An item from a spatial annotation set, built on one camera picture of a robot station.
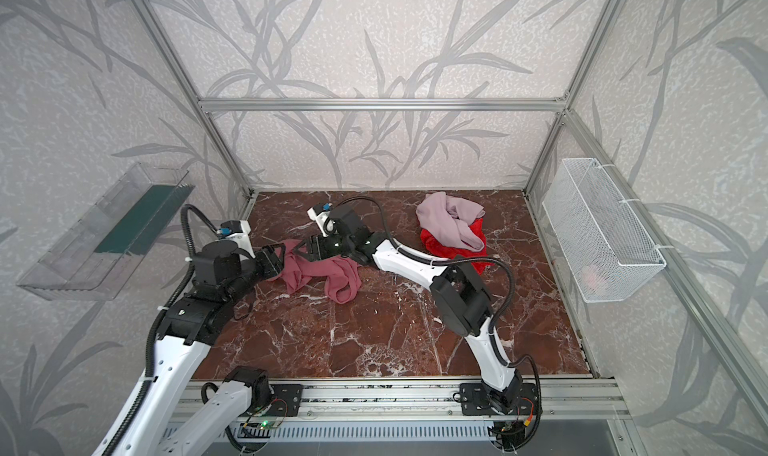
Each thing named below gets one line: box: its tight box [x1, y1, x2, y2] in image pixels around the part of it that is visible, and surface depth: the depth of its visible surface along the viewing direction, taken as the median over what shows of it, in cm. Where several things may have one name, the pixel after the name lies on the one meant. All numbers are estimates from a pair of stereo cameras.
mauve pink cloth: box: [266, 239, 363, 304], surface depth 95 cm
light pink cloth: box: [415, 192, 486, 252], surface depth 102 cm
